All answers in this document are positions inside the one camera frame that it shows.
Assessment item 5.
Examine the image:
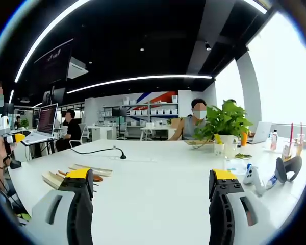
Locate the clear plastic packet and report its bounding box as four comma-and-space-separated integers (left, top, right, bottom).
223, 159, 246, 175

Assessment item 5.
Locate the flat white table socket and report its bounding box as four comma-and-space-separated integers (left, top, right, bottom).
109, 156, 158, 163

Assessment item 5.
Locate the green potted plant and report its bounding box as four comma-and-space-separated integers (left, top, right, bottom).
186, 99, 254, 157

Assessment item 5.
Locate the white side desk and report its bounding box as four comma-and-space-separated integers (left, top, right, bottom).
20, 133, 57, 162

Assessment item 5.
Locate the small white cup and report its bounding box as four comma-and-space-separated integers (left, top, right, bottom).
214, 142, 225, 156

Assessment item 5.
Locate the white computer monitor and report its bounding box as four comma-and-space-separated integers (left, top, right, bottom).
36, 103, 59, 138

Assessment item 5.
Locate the black gooseneck cable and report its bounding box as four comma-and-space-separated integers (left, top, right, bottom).
69, 147, 128, 160

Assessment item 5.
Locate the white handheld controller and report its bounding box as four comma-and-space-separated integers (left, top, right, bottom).
243, 163, 261, 185

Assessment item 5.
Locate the shelf with white boxes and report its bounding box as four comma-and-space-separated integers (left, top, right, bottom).
101, 94, 180, 128

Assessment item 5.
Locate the silver open laptop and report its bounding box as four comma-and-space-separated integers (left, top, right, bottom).
246, 121, 272, 145

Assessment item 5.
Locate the person's left hand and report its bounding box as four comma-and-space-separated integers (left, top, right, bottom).
0, 137, 11, 168

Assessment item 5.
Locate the hanging dark screen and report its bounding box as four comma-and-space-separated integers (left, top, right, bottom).
34, 38, 74, 84

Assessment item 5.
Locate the grey headset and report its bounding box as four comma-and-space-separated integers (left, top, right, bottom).
275, 155, 303, 183

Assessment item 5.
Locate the drink cup with red straw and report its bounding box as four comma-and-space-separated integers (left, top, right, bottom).
296, 121, 306, 157

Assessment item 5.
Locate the pink drink bottle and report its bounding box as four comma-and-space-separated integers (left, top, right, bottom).
270, 130, 279, 151

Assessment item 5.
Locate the ceiling air conditioner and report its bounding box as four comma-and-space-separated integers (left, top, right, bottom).
67, 57, 89, 80

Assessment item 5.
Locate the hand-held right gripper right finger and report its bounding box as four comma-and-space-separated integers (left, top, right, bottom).
208, 168, 278, 245

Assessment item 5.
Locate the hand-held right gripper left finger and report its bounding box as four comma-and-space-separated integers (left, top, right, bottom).
25, 168, 95, 245

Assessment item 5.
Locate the white office chair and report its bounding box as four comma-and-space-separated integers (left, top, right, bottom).
69, 123, 90, 149

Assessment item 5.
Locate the white and blue tube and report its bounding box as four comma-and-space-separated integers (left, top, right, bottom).
266, 173, 281, 190

